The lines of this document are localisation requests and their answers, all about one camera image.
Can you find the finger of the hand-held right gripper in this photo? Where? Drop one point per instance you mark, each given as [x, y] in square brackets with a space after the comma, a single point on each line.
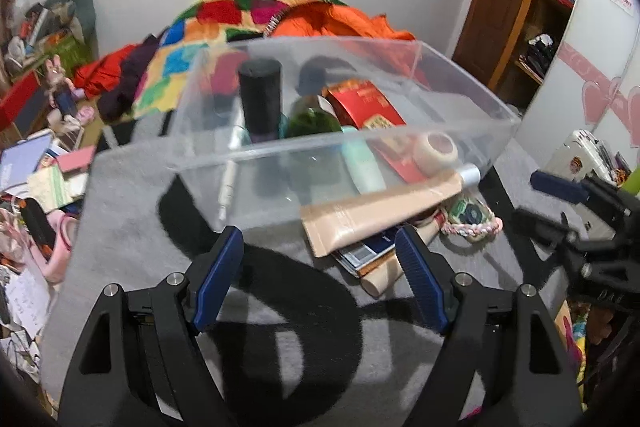
[545, 227]
[557, 186]

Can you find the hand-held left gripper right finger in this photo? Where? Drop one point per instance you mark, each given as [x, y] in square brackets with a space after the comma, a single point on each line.
[420, 277]

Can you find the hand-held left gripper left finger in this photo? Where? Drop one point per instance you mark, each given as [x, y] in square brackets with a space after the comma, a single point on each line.
[217, 277]

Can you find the beige cosmetic stick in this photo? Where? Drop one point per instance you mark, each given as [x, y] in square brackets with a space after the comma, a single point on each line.
[380, 279]

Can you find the cosmetic palette box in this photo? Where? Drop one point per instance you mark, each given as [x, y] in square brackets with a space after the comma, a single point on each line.
[365, 254]

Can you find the beige cosmetic tube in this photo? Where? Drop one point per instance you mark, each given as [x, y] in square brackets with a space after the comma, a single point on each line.
[375, 212]

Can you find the white spray pen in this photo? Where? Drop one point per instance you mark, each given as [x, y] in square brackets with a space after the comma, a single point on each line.
[227, 187]

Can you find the clear plastic storage bin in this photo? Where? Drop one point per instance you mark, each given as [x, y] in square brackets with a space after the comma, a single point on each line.
[200, 157]

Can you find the pale green tube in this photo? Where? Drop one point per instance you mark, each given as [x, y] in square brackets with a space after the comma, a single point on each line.
[362, 167]

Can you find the white bandage roll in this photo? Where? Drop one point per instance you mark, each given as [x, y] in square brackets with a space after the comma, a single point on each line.
[435, 152]

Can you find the teal tape roll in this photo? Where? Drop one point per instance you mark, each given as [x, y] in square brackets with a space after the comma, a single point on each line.
[283, 127]

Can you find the green glass bottle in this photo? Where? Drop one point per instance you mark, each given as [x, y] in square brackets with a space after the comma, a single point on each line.
[312, 122]

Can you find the red paper packet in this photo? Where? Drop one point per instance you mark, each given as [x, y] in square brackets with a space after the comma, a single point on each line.
[360, 104]

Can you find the black and purple cosmetic bottle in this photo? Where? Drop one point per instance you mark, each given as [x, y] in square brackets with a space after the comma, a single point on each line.
[260, 97]

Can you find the lime green object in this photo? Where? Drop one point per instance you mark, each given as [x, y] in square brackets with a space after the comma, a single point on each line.
[631, 181]

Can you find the grey blanket with black pattern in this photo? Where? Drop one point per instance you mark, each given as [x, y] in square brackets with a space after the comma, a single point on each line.
[300, 332]

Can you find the white wardrobe door pink hearts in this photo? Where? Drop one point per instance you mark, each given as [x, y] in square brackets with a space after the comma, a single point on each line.
[590, 57]

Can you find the pink plastic device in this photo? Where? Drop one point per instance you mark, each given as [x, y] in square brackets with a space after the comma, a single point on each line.
[60, 252]

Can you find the wooden wardrobe shelf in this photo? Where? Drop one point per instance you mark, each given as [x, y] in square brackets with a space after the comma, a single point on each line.
[555, 17]

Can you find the pink flat box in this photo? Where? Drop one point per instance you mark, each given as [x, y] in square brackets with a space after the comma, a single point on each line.
[75, 158]

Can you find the green and white papers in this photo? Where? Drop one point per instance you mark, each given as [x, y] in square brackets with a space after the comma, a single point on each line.
[52, 189]

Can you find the black oblong case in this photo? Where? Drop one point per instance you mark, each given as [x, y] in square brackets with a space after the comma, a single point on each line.
[37, 227]

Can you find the white handwritten note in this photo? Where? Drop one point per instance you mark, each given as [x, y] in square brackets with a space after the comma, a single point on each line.
[27, 304]

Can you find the dark purple garment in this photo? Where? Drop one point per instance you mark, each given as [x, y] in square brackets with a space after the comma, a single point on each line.
[130, 82]

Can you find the white notebook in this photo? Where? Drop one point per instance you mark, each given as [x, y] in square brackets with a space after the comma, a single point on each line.
[22, 162]

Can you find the red garment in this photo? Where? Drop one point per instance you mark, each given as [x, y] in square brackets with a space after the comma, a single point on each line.
[105, 69]

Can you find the pink rabbit toy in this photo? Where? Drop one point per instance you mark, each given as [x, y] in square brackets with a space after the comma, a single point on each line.
[62, 89]

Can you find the colourful checked blanket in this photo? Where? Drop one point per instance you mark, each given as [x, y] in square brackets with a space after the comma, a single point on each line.
[200, 32]

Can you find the red box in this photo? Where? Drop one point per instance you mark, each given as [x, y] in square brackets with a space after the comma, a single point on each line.
[17, 99]

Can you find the orange puffer jacket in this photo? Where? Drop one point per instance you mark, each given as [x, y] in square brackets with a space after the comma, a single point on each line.
[340, 19]

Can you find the green cardboard box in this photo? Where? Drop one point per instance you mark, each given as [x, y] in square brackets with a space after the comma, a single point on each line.
[70, 49]

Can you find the grey neck pillow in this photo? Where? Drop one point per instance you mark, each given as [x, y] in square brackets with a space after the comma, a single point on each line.
[82, 7]

